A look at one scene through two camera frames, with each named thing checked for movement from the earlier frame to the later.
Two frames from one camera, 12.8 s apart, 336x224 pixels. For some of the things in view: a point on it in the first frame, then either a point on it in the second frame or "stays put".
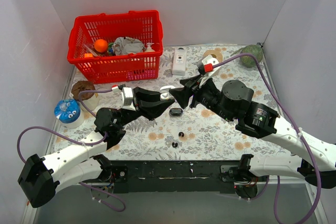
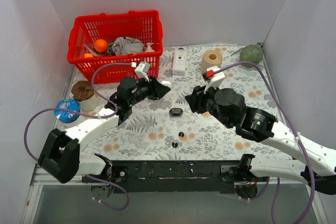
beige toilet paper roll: x=216 y=54 stays put
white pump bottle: x=149 y=49 stays put
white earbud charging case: x=165 y=94 → x=166 y=83
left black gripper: x=135 y=99 → x=153 y=89
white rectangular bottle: x=179 y=61 stays put
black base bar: x=172 y=176 stays put
